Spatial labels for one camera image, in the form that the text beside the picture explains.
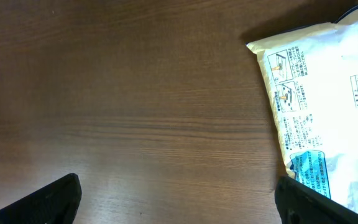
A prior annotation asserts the yellow snack bag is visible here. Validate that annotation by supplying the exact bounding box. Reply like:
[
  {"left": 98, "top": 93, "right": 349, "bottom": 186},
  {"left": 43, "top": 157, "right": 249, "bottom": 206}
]
[{"left": 247, "top": 5, "right": 358, "bottom": 214}]

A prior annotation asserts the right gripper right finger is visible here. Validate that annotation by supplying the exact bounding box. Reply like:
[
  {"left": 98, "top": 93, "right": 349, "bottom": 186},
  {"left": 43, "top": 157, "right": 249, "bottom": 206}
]
[{"left": 275, "top": 176, "right": 358, "bottom": 224}]

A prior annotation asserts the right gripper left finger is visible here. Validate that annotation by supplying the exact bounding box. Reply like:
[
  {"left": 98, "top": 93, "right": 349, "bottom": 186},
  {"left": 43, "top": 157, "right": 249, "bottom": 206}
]
[{"left": 0, "top": 173, "right": 82, "bottom": 224}]

